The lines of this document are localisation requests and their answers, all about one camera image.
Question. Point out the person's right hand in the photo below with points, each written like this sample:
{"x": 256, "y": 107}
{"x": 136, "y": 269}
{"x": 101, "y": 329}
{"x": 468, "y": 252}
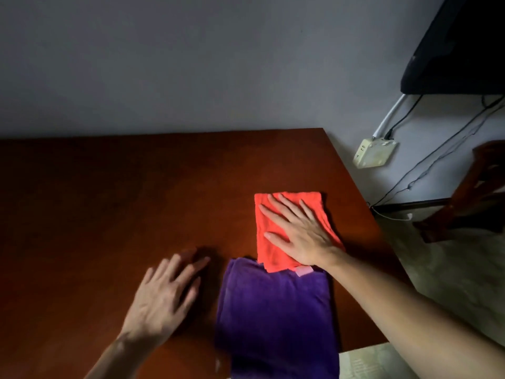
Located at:
{"x": 307, "y": 240}

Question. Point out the person's left hand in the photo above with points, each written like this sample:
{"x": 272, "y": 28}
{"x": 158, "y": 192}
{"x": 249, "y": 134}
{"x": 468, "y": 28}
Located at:
{"x": 158, "y": 307}

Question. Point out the red cloth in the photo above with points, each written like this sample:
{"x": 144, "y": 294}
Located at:
{"x": 268, "y": 252}

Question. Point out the purple cloth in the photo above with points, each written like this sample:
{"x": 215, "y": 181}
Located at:
{"x": 276, "y": 323}

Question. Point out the person's right forearm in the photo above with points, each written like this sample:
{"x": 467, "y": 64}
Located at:
{"x": 414, "y": 319}

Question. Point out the brown wooden table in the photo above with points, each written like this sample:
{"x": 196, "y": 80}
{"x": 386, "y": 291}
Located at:
{"x": 118, "y": 193}

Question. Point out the brown wooden stool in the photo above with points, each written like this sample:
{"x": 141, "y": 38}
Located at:
{"x": 473, "y": 185}

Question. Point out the black television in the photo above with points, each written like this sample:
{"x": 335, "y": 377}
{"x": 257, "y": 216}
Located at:
{"x": 461, "y": 47}

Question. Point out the cream wall junction box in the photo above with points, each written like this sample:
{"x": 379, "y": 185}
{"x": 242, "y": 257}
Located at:
{"x": 375, "y": 153}

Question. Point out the white wall conduit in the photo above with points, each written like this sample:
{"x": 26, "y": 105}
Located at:
{"x": 388, "y": 116}

